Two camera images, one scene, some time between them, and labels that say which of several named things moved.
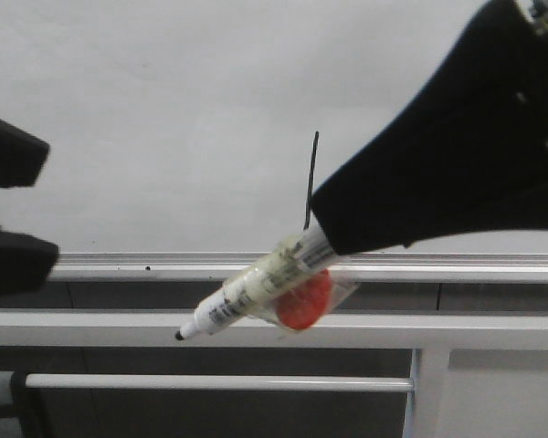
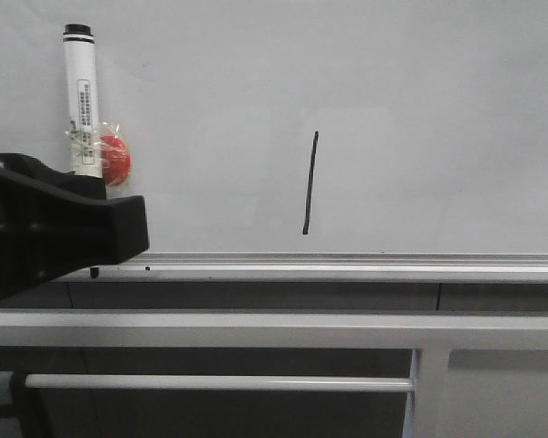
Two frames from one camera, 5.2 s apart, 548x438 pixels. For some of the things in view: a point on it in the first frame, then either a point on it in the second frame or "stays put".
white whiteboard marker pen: (259, 282) → (81, 99)
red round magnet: (300, 307) → (116, 161)
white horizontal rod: (83, 381) stays put
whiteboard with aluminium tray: (187, 138) stays put
